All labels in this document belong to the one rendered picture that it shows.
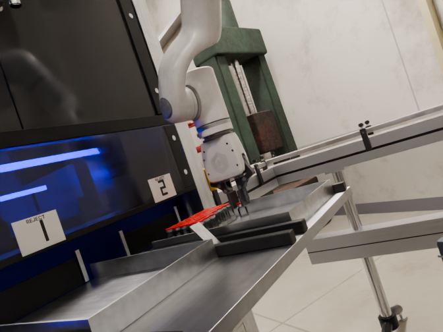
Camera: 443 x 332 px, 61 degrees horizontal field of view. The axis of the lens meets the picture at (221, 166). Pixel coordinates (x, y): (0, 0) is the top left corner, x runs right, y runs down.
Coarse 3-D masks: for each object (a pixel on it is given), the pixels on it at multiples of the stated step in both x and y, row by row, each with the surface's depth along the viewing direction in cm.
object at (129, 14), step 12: (120, 0) 102; (132, 12) 105; (132, 24) 104; (132, 36) 102; (144, 48) 105; (144, 60) 104; (144, 72) 102; (156, 84) 105; (156, 96) 104; (156, 108) 102; (168, 132) 103; (180, 144) 106; (180, 156) 104; (180, 168) 103; (192, 180) 106
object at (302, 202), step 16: (288, 192) 91; (304, 192) 89; (320, 192) 79; (256, 208) 97; (272, 208) 93; (288, 208) 86; (304, 208) 70; (240, 224) 70; (256, 224) 68; (272, 224) 66; (160, 240) 81; (176, 240) 79; (192, 240) 76
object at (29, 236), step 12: (36, 216) 67; (48, 216) 68; (24, 228) 64; (36, 228) 66; (48, 228) 68; (60, 228) 70; (24, 240) 64; (36, 240) 66; (48, 240) 67; (60, 240) 69; (24, 252) 63
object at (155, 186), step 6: (168, 174) 98; (150, 180) 92; (156, 180) 94; (168, 180) 97; (150, 186) 92; (156, 186) 93; (168, 186) 97; (156, 192) 93; (168, 192) 96; (174, 192) 98; (156, 198) 92; (162, 198) 94
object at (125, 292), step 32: (128, 256) 75; (160, 256) 70; (192, 256) 58; (96, 288) 71; (128, 288) 63; (160, 288) 51; (32, 320) 64; (64, 320) 44; (96, 320) 42; (128, 320) 46
